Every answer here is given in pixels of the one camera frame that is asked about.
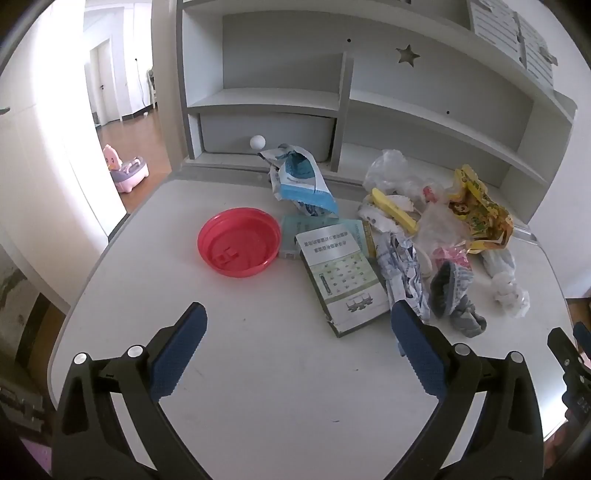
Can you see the yellow printed snack bag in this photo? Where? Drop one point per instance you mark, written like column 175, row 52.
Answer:
column 480, row 212

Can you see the white knotted plastic bag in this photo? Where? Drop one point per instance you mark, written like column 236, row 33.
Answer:
column 503, row 277

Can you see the pink potty chair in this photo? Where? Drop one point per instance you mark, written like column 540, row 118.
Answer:
column 125, row 168

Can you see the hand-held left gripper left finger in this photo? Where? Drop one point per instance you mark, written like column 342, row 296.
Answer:
column 180, row 350

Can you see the green white paper carton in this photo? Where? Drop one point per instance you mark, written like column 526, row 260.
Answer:
column 344, row 281

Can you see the red plastic lid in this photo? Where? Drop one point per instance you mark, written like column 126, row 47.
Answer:
column 239, row 241

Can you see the yellow white snack wrapper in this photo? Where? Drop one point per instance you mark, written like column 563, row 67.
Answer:
column 392, row 207

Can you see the white round ball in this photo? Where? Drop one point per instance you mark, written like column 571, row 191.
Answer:
column 257, row 141

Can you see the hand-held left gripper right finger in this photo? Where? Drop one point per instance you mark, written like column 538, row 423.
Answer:
column 418, row 350

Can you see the pale green flat box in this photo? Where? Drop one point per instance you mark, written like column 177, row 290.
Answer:
column 293, row 228

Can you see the pink printed wrapper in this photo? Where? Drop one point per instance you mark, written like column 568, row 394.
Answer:
column 450, row 254

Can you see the white room door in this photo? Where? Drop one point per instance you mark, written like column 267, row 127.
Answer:
column 105, row 83

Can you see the blue white wet wipes packet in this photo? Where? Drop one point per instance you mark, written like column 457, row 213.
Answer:
column 300, row 184

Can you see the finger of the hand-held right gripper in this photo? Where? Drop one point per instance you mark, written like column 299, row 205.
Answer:
column 561, row 346
column 581, row 333

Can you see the grey louvred cabinet door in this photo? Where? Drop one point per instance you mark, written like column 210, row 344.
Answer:
column 535, row 50
column 496, row 25

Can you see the crumpled white blue wrapper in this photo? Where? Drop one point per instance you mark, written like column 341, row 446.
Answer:
column 399, row 267

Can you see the clear plastic bag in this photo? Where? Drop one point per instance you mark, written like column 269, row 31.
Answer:
column 390, row 168

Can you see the grey storage drawer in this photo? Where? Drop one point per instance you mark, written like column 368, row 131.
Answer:
column 265, row 131

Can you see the clear crumpled plastic wrapper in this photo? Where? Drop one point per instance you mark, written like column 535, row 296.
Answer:
column 436, row 226

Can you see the white grey desk shelf unit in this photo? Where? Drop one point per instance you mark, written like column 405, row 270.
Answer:
column 277, row 99

